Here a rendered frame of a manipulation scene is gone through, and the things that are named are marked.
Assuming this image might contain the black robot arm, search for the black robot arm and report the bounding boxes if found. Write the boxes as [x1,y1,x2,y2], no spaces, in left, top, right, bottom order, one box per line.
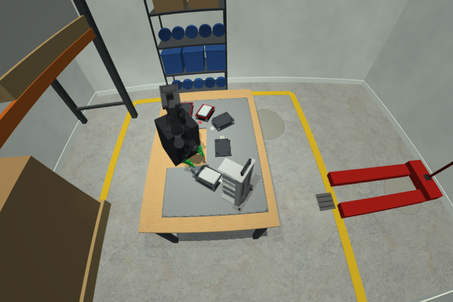
[159,83,198,154]

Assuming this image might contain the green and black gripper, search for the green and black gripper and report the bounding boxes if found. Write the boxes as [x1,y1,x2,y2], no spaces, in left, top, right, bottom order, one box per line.
[182,144,204,168]

